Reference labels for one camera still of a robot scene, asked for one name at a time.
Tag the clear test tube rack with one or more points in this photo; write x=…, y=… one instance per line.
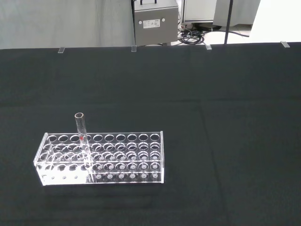
x=58, y=180

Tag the clear cloth clip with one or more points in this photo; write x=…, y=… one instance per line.
x=284, y=44
x=133, y=48
x=61, y=50
x=208, y=46

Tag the black bench cloth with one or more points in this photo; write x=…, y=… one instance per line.
x=211, y=117

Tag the white cabinet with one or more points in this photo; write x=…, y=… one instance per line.
x=197, y=11

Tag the grey metal equipment box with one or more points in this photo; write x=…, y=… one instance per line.
x=155, y=30

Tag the black tripod pole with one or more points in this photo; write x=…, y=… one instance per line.
x=228, y=23

